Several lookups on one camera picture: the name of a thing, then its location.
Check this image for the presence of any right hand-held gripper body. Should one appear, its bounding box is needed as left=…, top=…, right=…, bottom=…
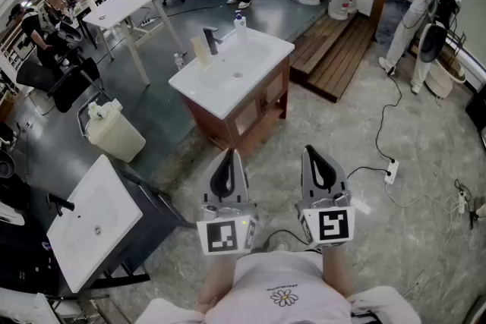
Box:
left=295, top=190, right=356, bottom=250

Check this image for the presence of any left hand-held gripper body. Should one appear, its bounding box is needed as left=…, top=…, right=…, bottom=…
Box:
left=196, top=200, right=259, bottom=256

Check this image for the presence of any person's right forearm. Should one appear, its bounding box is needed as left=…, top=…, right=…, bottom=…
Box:
left=321, top=245, right=355, bottom=297

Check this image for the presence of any person's left forearm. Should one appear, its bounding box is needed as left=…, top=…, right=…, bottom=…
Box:
left=196, top=253, right=244, bottom=313

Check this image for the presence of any brown wooden sink cabinet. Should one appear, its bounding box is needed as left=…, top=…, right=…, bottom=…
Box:
left=180, top=56, right=290, bottom=160

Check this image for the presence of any black sink cabinet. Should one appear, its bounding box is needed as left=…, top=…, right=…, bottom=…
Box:
left=90, top=165, right=195, bottom=291

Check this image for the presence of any person's pale flower-print shirt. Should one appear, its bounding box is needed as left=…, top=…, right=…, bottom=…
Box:
left=134, top=250, right=422, bottom=324

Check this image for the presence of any cream plastic trash bin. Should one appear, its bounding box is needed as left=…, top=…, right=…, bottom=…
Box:
left=85, top=98, right=147, bottom=164

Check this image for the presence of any white ceramic sink basin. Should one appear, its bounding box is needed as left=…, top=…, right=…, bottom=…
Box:
left=169, top=28, right=295, bottom=121

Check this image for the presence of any wooden slatted platform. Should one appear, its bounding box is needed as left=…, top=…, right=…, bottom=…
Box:
left=289, top=12, right=377, bottom=104

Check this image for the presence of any white flat sink basin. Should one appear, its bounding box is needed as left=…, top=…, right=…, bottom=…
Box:
left=46, top=154, right=144, bottom=294

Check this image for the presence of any black sink faucet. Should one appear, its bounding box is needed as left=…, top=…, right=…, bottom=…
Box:
left=202, top=26, right=225, bottom=56

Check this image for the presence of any white toilet with dark lid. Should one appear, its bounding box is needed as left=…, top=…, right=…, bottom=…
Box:
left=418, top=23, right=468, bottom=99

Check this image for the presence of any clear soap bottle blue pump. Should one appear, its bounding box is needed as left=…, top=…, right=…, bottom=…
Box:
left=232, top=10, right=250, bottom=43

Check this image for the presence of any black angled faucet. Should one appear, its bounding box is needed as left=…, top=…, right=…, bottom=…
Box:
left=46, top=193, right=76, bottom=218

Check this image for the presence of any white table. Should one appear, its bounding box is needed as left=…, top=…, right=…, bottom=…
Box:
left=82, top=0, right=188, bottom=87

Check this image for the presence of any black power cable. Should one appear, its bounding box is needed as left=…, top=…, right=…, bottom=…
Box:
left=374, top=73, right=403, bottom=164

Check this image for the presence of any black metal-frame chair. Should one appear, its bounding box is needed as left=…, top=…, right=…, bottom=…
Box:
left=15, top=55, right=112, bottom=115

